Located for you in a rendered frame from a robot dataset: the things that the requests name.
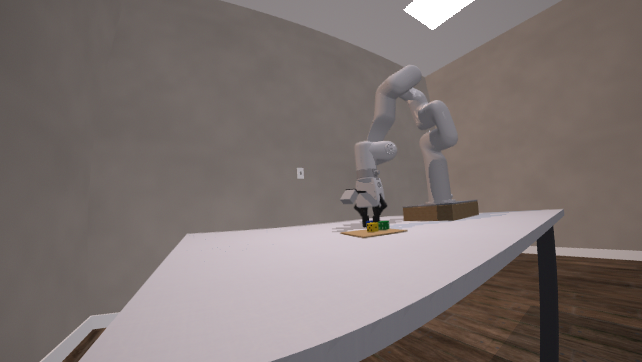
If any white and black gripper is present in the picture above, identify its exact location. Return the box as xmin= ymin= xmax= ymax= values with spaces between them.
xmin=354 ymin=177 xmax=387 ymax=227

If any yellow die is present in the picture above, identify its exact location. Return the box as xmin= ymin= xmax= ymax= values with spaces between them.
xmin=367 ymin=222 xmax=379 ymax=232

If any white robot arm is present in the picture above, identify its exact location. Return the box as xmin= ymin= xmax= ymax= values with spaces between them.
xmin=354 ymin=65 xmax=458 ymax=204

